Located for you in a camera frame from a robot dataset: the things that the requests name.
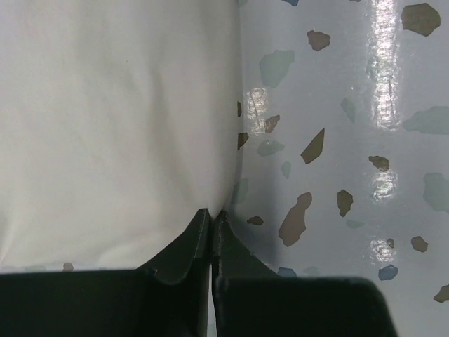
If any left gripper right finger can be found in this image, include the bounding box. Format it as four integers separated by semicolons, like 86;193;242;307
211;211;397;337

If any white t-shirt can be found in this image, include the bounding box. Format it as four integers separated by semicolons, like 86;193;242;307
1;1;240;272

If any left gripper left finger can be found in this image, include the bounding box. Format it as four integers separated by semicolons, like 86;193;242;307
1;209;210;336

